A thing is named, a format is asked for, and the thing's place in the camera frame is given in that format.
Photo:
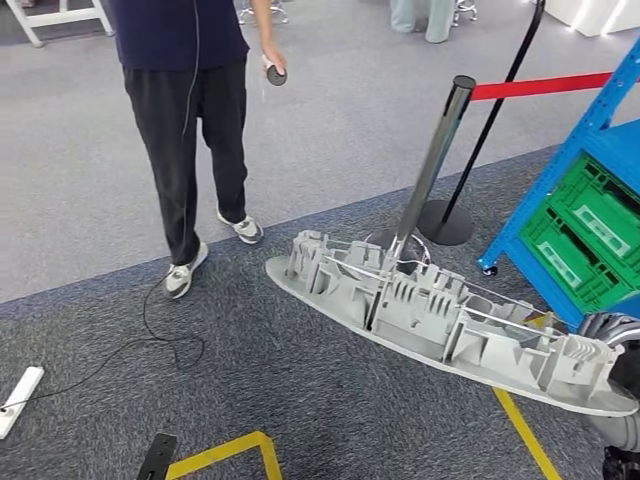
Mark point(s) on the person's hand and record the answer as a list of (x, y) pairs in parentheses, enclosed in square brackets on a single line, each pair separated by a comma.
[(274, 54)]

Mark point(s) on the black round handheld controller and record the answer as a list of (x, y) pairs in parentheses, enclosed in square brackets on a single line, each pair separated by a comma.
[(276, 76)]

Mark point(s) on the grey plastic wheel hubcap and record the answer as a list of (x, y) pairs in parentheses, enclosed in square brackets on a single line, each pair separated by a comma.
[(425, 318)]

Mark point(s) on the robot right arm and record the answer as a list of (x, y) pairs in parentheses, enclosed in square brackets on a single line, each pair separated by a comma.
[(623, 430)]

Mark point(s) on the person's forearm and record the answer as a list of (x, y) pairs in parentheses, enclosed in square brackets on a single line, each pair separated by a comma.
[(263, 23)]

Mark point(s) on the blue metal shelf rack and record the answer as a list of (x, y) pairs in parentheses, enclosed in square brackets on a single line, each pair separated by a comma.
[(620, 146)]

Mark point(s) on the office chair base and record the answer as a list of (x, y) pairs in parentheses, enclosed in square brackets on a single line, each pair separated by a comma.
[(280, 12), (465, 10)]

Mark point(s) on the person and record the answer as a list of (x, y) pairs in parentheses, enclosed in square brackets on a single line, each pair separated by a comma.
[(440, 20), (164, 132)]

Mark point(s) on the red barrier belt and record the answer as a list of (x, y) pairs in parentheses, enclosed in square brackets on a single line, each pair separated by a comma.
[(540, 86)]

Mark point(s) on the yellow floor tape outline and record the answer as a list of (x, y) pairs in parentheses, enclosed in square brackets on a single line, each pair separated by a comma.
[(525, 430), (225, 450)]

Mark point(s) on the black robot foot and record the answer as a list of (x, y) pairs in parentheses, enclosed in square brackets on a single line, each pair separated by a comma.
[(157, 457)]

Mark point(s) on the white plinth block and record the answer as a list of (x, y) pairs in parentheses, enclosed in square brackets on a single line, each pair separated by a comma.
[(600, 13)]

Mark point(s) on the white power strip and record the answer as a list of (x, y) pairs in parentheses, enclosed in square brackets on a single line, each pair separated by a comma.
[(20, 397)]

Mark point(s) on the green plastic crate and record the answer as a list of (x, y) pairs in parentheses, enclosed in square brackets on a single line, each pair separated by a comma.
[(605, 278)]

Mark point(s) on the chrome barrier post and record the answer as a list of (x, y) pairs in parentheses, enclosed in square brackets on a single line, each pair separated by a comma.
[(430, 166)]

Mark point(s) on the white furniture frame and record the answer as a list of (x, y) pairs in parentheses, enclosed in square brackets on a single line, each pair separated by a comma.
[(65, 14)]

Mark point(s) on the black barrier post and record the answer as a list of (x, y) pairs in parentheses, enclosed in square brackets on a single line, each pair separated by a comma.
[(445, 222)]

